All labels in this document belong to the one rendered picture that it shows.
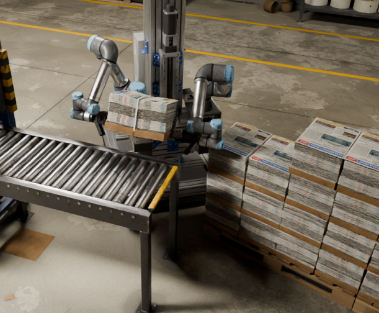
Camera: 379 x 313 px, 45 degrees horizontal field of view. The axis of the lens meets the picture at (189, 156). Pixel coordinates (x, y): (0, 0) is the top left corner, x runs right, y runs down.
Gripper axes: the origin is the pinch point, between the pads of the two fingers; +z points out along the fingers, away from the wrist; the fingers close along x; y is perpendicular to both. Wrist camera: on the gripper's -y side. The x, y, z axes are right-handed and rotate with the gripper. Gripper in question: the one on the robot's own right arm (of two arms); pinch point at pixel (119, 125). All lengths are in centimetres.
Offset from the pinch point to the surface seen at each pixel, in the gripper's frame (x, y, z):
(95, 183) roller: -42, -28, 8
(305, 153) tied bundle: -8, 8, 120
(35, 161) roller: -35, -26, -38
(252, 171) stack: 11, -13, 90
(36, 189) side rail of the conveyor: -58, -35, -21
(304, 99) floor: 295, 21, 108
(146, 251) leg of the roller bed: -48, -58, 46
